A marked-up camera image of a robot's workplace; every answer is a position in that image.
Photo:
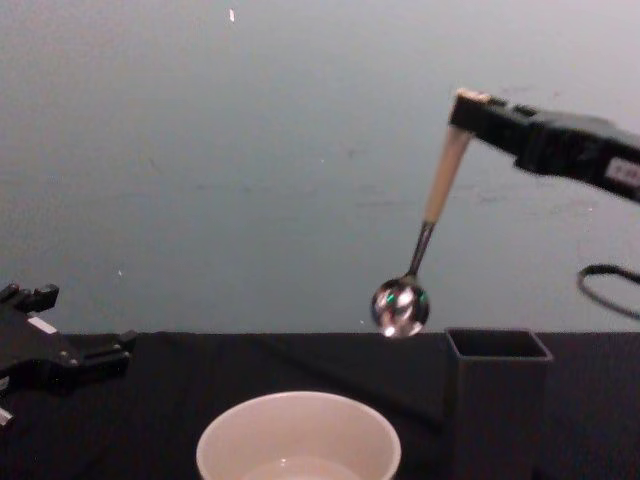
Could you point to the black table cloth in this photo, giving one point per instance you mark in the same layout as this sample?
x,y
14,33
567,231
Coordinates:
x,y
150,425

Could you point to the white bowl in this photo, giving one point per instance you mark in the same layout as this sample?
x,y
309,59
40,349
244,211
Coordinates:
x,y
300,425

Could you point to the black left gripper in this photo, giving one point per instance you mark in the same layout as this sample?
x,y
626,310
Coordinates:
x,y
35,355

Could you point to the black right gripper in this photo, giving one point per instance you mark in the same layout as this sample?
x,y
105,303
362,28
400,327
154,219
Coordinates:
x,y
565,145

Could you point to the black square container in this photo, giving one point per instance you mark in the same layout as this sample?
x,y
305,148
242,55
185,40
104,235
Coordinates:
x,y
495,410

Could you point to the plain pale wall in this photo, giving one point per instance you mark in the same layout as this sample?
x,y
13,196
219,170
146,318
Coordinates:
x,y
225,150

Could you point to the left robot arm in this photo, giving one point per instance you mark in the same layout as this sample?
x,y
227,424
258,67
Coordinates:
x,y
4,412

